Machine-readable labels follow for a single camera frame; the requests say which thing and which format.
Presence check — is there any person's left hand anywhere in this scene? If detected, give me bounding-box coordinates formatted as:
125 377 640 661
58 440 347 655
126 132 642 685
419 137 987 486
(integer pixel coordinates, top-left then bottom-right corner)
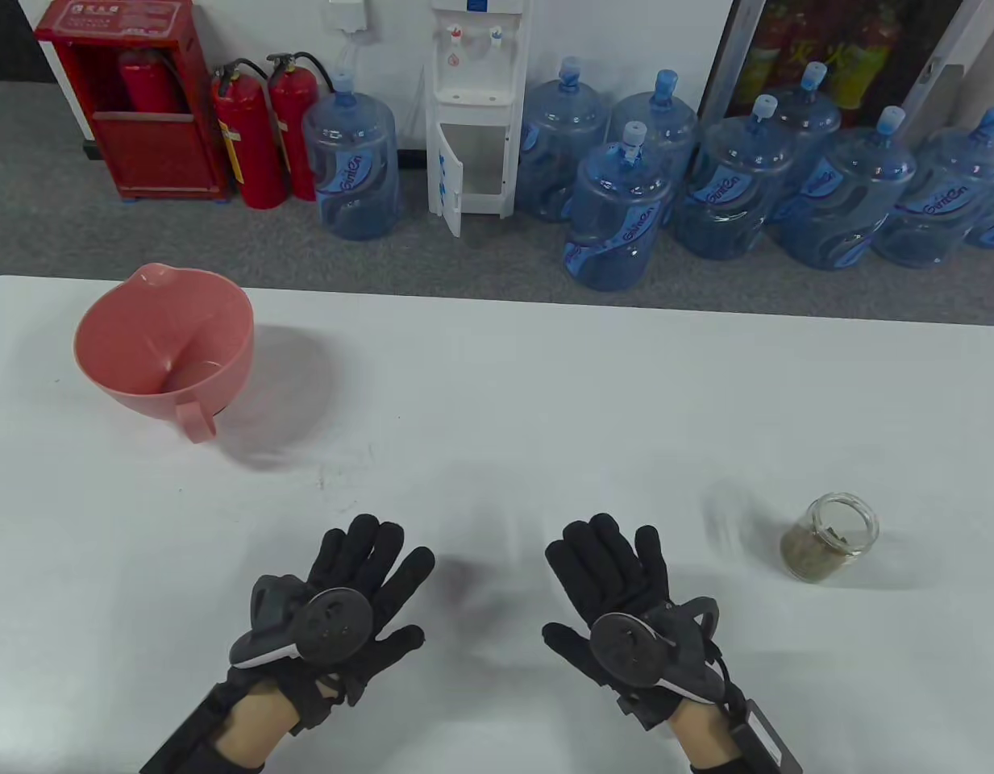
303 514 436 686

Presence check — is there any person's right hand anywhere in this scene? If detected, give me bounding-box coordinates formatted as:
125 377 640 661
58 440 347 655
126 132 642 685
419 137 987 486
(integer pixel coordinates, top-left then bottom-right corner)
542 513 672 730

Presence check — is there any pile of greenish raisins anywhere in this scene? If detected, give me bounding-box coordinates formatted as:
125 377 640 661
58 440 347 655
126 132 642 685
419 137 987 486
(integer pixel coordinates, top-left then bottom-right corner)
781 522 851 581

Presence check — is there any clear glass storage jar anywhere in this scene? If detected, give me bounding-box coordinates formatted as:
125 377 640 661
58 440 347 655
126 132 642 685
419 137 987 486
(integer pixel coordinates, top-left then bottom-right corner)
780 493 880 583

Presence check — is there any pink salad bowl with handle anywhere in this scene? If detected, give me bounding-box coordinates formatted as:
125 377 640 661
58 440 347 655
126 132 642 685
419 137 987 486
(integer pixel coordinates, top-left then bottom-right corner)
73 263 256 444

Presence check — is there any person's right forearm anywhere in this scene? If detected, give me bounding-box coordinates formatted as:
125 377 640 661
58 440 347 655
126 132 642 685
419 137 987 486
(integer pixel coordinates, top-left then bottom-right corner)
666 701 759 774

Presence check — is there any person's left forearm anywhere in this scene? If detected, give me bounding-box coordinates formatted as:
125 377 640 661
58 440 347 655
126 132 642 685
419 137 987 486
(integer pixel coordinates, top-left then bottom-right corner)
214 685 300 774

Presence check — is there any gray round tracking controller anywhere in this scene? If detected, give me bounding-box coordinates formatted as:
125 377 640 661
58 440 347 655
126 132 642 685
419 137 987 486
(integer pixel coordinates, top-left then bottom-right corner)
589 598 727 704
229 574 376 670

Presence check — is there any row of blue water jugs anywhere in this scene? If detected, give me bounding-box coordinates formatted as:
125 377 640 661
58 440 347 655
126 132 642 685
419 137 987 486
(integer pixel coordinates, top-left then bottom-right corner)
517 56 994 293

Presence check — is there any blue water jug with tube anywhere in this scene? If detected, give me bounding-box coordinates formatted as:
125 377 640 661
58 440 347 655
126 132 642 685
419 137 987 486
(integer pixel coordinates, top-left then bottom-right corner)
302 71 401 241

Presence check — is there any red fire extinguisher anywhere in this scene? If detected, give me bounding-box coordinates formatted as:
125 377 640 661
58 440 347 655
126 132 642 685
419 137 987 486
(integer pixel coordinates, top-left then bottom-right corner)
116 47 187 114
210 58 288 210
267 52 330 202

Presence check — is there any red fire extinguisher cabinet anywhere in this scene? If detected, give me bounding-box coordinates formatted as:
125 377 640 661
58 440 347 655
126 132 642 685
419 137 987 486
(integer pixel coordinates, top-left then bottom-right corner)
35 0 230 202

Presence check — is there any white water dispenser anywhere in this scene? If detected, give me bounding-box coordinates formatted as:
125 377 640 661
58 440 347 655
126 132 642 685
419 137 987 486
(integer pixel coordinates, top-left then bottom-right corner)
424 0 531 239

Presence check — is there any metal framed glass door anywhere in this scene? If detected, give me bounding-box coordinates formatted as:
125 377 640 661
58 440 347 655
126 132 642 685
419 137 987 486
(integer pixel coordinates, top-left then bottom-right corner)
697 0 994 138

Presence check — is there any white wall pump box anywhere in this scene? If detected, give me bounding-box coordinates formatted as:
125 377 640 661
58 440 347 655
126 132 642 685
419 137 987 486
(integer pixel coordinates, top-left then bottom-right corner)
327 0 378 35

